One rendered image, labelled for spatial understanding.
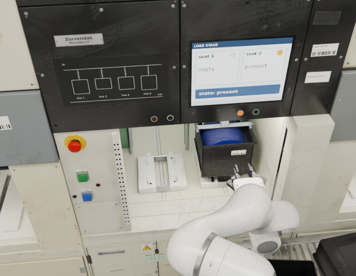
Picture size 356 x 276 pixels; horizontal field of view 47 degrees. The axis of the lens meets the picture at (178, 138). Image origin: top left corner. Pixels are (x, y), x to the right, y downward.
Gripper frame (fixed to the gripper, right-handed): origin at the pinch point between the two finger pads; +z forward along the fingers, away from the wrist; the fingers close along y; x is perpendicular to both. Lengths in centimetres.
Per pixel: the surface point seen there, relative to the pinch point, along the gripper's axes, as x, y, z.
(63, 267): -52, -72, 2
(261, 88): 32.7, 2.9, 1.7
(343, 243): -33, 40, -12
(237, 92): 31.9, -4.2, 1.8
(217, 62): 42.6, -11.0, 1.8
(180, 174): -28.9, -18.9, 28.5
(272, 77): 36.5, 5.7, 1.7
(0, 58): 48, -69, 3
